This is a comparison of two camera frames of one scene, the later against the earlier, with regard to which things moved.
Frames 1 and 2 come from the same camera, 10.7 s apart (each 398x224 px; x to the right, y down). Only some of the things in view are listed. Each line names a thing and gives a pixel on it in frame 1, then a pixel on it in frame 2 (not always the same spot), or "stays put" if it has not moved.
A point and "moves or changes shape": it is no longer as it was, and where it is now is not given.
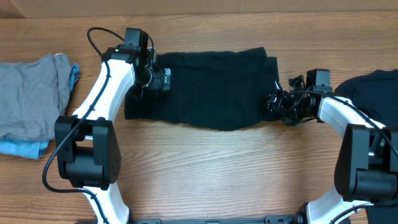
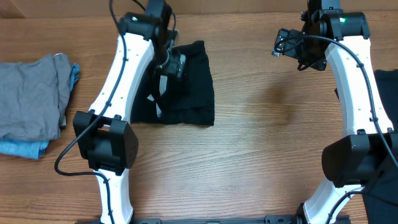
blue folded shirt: x=32 y=148 stays put
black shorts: x=224 y=89 moves or changes shape
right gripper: x=277 y=101 -> x=311 y=61
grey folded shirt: x=33 y=94 stays put
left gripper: x=158 y=83 -> x=175 y=64
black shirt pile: x=376 y=93 stays put
